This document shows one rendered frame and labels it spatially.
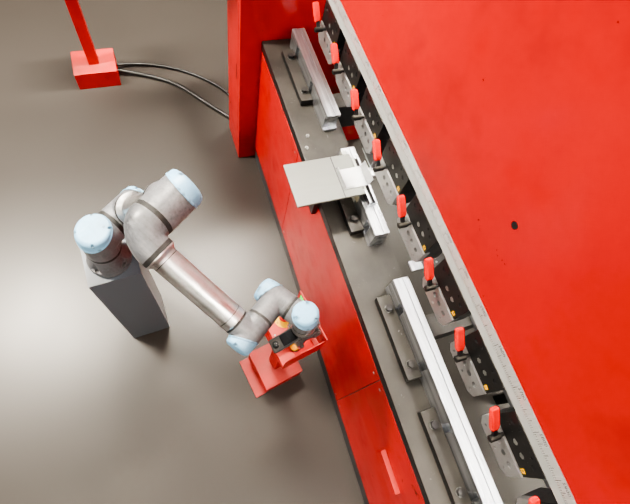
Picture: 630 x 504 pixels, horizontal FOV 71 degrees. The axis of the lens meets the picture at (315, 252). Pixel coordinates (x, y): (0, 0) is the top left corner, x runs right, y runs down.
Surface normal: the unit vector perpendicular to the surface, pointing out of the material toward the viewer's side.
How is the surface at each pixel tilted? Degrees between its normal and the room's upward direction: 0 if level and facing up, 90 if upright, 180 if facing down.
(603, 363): 90
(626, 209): 90
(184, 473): 0
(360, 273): 0
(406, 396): 0
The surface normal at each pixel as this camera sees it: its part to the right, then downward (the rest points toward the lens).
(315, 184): 0.16, -0.40
